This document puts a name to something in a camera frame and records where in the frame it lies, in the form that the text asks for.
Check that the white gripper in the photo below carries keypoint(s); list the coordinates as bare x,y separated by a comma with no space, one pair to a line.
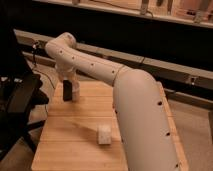
66,73

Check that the black eraser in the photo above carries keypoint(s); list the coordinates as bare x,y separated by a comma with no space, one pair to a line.
67,90

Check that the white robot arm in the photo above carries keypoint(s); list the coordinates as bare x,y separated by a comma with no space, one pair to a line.
137,101

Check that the black office chair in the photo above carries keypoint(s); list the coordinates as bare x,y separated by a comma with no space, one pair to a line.
19,94

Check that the white cube block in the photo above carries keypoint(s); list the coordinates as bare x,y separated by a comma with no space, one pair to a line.
104,134

